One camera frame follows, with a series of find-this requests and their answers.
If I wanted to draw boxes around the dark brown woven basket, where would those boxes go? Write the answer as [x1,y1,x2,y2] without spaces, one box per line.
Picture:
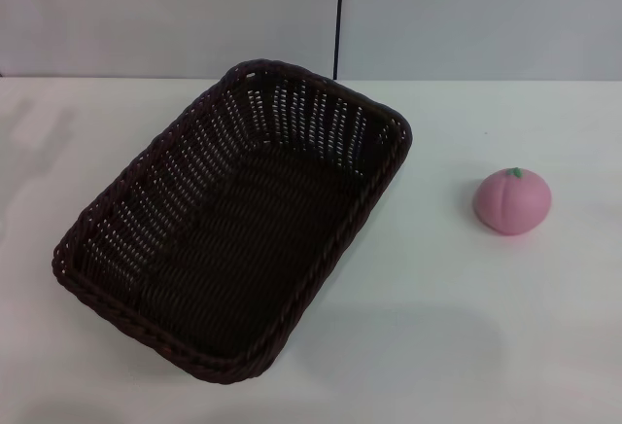
[51,57,415,387]

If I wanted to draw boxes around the pink toy peach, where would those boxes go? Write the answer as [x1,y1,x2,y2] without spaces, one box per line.
[473,166,553,236]

